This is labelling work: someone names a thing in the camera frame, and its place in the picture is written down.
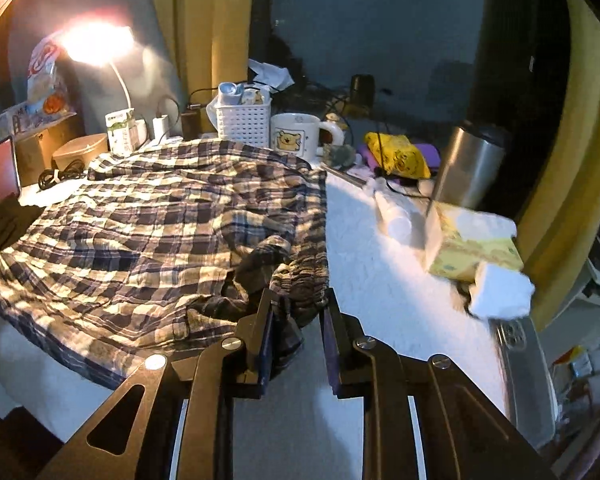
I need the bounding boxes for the white plastic basket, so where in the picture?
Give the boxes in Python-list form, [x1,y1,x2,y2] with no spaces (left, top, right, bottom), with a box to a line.
[214,92,273,149]

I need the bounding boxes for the yellow curtain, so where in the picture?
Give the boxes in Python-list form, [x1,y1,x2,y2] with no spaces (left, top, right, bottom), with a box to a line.
[519,0,600,332]
[145,0,259,137]

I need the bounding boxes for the grey plush toy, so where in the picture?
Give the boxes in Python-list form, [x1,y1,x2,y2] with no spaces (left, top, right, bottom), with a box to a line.
[324,143,356,169]

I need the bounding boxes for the yellow printed packet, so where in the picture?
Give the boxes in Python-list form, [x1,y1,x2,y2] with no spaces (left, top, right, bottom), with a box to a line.
[363,131,432,180]

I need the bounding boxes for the yellow tissue box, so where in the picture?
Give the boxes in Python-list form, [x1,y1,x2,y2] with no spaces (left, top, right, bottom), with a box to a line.
[424,202,525,281]

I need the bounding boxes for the green white milk carton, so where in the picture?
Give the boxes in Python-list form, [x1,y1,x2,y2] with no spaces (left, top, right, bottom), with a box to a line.
[105,109,137,156]

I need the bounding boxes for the white lotion bottle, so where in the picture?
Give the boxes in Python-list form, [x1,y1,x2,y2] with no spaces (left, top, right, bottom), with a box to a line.
[374,187,414,239]

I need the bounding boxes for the white textured tablecloth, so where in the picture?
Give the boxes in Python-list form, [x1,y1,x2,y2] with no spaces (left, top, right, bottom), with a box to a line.
[0,132,511,480]

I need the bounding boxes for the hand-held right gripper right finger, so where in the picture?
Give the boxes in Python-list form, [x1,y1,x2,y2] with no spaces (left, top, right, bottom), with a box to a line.
[319,290,552,480]

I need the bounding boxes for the crumpled white paper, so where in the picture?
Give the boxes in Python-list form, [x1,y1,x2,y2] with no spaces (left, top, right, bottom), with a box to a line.
[247,57,296,91]

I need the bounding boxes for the black cable bundle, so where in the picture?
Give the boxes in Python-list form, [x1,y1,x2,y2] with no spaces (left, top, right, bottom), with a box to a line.
[37,159,89,192]

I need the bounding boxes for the plaid pants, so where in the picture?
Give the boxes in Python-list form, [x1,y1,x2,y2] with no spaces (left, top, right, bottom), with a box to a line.
[0,137,331,392]

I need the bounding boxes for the black charger cable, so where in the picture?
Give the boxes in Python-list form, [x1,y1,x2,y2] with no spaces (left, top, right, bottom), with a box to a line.
[155,94,183,120]

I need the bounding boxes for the round brown lidded box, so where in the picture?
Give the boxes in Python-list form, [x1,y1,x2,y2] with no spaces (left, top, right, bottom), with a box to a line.
[52,133,110,169]

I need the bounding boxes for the dark jar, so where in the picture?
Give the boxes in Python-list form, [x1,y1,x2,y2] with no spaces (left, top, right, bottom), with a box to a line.
[349,73,376,106]

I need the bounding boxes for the white bear mug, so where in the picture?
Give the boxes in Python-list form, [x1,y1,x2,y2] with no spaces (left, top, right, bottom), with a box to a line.
[270,112,345,156]

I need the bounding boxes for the printed snack bag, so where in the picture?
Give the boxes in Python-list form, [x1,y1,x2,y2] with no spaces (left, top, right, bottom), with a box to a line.
[0,34,77,142]

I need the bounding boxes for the white power strip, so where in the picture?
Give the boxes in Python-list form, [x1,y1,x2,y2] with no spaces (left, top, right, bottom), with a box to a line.
[132,119,186,147]

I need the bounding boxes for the white tissue pack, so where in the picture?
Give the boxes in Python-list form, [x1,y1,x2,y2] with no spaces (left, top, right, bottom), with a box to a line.
[467,262,536,320]

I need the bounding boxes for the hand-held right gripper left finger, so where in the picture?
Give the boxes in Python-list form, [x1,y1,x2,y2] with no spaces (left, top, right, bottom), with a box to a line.
[37,289,282,480]

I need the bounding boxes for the stainless steel tumbler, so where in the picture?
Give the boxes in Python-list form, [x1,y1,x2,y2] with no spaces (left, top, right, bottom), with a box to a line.
[432,120,512,211]

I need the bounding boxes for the black power adapter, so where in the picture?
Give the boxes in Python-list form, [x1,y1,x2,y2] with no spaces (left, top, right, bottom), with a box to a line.
[181,104,201,139]

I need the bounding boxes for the brown cardboard box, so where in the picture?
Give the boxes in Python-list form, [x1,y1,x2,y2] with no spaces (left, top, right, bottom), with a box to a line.
[12,115,82,187]

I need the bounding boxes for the white desk lamp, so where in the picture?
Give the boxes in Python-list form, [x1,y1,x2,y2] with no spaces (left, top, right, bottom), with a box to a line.
[60,20,136,116]

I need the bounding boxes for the black cloth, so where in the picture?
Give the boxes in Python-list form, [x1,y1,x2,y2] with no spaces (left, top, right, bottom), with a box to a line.
[0,195,44,251]

